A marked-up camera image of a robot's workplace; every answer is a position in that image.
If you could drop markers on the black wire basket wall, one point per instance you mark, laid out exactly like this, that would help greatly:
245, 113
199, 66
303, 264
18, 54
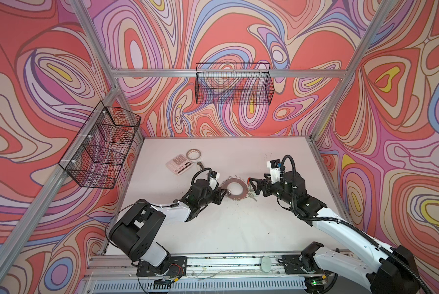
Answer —
106, 138
238, 83

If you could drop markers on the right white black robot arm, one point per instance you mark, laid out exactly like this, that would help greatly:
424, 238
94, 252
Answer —
377, 266

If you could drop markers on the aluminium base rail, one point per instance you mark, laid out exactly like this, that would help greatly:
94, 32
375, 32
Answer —
205, 274

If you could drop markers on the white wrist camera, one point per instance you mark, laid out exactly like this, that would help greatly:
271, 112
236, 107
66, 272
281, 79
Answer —
276, 170
213, 179

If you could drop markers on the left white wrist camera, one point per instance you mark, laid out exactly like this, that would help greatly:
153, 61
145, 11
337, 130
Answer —
213, 179

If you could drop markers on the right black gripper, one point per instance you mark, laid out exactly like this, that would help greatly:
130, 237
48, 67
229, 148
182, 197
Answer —
266, 182

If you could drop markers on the white oval puck on rail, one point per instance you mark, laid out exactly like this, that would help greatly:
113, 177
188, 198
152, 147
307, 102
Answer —
266, 264

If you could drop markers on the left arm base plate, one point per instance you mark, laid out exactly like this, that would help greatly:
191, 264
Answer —
173, 266

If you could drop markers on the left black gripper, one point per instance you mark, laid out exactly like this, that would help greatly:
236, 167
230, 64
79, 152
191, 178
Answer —
218, 197

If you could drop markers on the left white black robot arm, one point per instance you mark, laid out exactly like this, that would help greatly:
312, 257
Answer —
135, 232

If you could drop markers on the black wire basket back wall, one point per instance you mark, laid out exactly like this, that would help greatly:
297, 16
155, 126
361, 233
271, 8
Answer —
238, 83

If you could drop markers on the metal disc key ring holder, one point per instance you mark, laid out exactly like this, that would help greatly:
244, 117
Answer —
236, 188

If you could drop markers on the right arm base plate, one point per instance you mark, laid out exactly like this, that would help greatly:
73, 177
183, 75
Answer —
293, 265

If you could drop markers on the black wire basket left wall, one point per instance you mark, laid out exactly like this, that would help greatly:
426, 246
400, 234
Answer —
106, 138

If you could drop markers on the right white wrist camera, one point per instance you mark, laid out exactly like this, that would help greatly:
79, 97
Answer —
276, 170

